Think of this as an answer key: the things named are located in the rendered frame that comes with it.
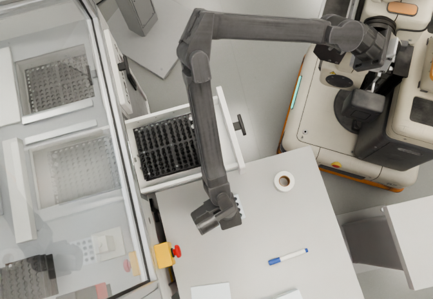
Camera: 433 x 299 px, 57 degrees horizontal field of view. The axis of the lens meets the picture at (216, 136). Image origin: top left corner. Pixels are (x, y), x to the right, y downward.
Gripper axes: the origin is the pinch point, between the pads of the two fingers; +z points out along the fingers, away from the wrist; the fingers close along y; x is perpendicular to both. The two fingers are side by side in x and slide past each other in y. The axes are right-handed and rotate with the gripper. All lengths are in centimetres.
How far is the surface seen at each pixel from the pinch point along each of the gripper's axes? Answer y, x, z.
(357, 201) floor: 9, 70, 85
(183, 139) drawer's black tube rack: -27.3, -6.7, -2.0
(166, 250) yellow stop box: 5.8, -21.0, -6.0
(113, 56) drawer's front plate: -61, -22, -8
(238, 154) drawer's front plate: -15.9, 8.6, -7.7
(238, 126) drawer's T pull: -25.0, 11.7, -6.0
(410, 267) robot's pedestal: 34, 53, 9
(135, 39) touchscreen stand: -118, -20, 81
